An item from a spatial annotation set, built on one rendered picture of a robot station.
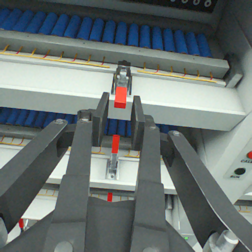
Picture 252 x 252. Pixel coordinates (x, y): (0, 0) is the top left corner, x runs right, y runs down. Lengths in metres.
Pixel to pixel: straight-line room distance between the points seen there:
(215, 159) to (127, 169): 0.17
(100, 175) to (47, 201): 0.23
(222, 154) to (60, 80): 0.28
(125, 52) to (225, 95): 0.16
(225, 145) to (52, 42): 0.31
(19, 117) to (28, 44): 0.19
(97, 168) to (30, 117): 0.19
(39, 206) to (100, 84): 0.41
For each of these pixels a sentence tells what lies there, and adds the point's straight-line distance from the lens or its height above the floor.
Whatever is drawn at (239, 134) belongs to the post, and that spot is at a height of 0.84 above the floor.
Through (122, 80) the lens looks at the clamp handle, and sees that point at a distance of 0.23.
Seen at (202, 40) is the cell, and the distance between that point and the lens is 0.36.
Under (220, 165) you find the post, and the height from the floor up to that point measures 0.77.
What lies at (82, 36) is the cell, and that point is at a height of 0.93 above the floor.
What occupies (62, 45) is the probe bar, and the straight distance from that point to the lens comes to 0.30.
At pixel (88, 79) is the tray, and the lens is 0.27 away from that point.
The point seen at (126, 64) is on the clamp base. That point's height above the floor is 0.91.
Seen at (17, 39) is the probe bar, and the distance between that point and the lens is 0.32.
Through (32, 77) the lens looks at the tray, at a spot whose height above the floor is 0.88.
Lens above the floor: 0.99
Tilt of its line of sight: 37 degrees down
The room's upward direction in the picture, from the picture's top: 8 degrees clockwise
